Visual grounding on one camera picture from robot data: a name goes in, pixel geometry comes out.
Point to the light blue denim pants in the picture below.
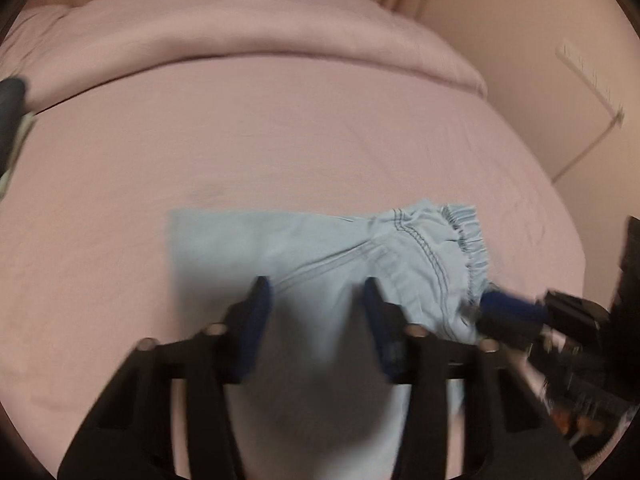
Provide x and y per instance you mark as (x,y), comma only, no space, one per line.
(317,406)

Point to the pink bed sheet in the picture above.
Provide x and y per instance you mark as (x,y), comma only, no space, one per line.
(85,267)

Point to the white power strip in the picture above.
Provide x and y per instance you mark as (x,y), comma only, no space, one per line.
(580,66)

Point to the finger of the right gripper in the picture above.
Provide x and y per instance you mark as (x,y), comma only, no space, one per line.
(514,333)
(503,305)

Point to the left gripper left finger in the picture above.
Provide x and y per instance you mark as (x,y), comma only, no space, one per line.
(127,432)

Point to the dark folded clothes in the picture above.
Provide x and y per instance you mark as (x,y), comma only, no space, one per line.
(12,109)

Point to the pink rolled duvet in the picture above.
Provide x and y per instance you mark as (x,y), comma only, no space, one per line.
(62,51)

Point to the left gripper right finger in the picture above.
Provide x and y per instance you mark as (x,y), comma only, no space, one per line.
(508,433)

